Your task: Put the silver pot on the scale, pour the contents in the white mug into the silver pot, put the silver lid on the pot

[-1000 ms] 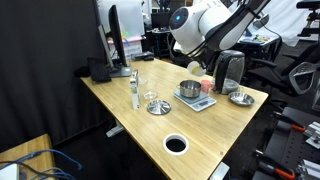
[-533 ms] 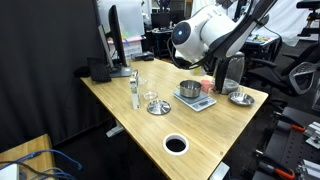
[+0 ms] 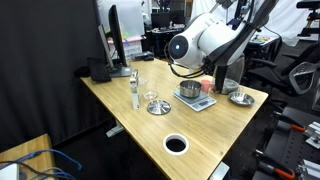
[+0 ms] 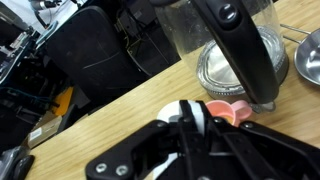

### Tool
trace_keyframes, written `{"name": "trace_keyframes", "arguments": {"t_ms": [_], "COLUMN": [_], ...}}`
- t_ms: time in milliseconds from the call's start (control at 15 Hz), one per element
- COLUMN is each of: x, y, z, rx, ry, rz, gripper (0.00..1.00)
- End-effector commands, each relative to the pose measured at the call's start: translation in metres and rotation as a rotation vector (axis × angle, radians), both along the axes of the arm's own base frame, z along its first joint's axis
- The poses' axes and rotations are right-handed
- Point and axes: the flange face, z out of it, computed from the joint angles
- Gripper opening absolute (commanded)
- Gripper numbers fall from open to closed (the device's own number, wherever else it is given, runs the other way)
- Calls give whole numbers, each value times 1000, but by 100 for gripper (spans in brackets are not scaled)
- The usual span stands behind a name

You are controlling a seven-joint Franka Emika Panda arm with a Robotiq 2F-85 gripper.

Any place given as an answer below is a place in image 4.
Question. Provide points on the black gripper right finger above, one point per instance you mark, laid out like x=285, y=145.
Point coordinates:
x=253, y=150

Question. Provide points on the black computer mouse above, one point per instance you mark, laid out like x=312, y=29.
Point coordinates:
x=23, y=166

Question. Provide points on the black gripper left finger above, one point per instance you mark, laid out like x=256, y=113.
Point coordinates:
x=146, y=150

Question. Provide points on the black office chair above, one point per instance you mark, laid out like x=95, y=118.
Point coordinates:
x=90, y=53

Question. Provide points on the brown cardboard box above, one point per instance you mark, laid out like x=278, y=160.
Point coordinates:
x=43, y=133

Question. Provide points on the small pink cup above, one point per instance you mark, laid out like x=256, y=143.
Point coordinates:
x=241, y=111

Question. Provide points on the yellow box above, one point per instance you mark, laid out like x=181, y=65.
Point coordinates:
x=63, y=100

